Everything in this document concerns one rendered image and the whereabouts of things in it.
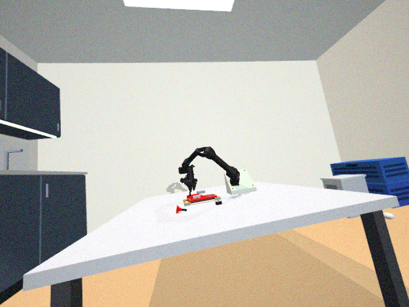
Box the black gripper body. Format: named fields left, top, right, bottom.
left=184, top=172, right=197, bottom=184

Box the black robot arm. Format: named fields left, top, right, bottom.
left=178, top=146, right=240, bottom=186

